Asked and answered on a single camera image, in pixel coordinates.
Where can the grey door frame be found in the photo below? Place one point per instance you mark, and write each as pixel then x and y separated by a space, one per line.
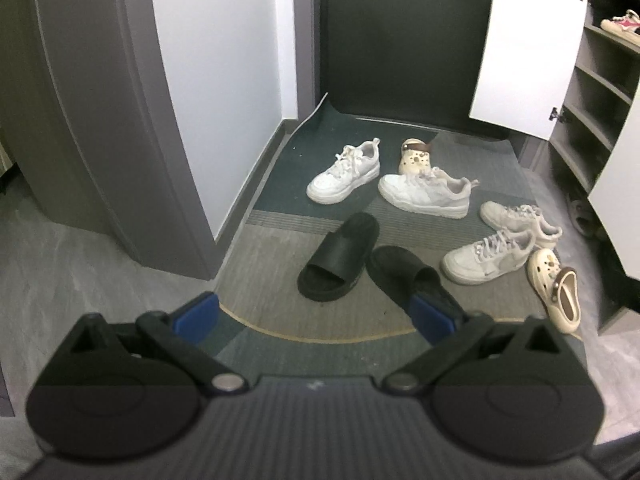
pixel 90 110

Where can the black slide sandal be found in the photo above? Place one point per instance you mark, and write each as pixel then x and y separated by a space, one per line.
pixel 340 255
pixel 400 272

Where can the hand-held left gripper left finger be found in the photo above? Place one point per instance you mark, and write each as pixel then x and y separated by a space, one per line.
pixel 197 312

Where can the beige sandal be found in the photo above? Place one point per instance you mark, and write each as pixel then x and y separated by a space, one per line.
pixel 582 215

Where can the grey shoe cabinet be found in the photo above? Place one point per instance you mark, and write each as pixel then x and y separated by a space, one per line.
pixel 585 130

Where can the green grey doormat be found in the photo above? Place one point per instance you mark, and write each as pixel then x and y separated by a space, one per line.
pixel 280 270

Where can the cream sneaker pink stripe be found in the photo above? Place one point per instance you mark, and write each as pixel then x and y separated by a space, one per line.
pixel 622 25

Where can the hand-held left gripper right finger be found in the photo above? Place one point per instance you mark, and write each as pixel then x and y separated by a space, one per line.
pixel 430 316

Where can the black entrance door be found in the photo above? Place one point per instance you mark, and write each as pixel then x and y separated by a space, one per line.
pixel 400 35

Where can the chunky white sneaker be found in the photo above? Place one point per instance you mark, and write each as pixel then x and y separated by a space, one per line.
pixel 342 175
pixel 425 192

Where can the white sneaker grey panels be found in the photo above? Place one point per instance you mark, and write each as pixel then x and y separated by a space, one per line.
pixel 520 220
pixel 485 257

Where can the plain white cabinet door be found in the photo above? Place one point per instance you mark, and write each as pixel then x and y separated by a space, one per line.
pixel 530 45

